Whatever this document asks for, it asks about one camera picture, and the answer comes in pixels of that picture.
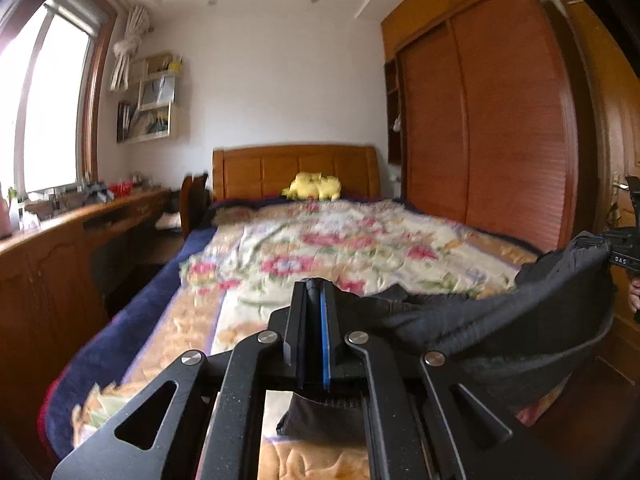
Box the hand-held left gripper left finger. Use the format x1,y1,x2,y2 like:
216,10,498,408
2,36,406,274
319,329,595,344
50,280,322,480

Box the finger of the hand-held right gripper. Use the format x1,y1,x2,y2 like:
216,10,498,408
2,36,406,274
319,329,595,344
575,231,613,256

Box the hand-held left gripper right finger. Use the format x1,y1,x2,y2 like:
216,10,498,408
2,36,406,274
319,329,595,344
320,281,583,480

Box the black quilted jacket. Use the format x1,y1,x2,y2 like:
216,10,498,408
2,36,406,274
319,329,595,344
277,245,617,451

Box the floral quilt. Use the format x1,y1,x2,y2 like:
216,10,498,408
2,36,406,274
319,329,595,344
72,199,546,480

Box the wooden door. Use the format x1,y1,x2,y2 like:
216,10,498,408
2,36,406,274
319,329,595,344
560,0,640,376

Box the wooden slatted wardrobe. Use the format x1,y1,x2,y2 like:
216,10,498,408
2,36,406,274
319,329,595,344
380,0,583,256

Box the yellow plush toy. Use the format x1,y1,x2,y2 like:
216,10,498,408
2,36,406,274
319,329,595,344
281,172,343,201

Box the wooden chair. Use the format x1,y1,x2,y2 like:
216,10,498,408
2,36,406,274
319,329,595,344
180,172,211,241

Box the wooden bed headboard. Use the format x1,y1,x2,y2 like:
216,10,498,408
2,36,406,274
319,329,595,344
211,145,382,202

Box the wooden desk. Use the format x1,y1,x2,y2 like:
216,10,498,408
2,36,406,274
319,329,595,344
0,187,173,461

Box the dark binders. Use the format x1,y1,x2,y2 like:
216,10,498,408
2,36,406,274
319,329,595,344
117,101,132,142

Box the pink bottle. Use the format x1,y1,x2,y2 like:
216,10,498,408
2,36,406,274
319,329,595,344
0,185,12,239

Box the tied beige curtain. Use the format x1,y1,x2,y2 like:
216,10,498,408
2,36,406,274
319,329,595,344
110,5,151,92

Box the brass door handle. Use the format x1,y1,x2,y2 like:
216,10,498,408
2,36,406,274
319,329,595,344
611,172,632,228

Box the white wall shelf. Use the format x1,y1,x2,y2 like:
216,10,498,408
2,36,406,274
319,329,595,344
116,51,185,145

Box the window with wooden frame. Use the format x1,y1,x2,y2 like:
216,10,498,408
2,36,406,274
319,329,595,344
0,0,118,196

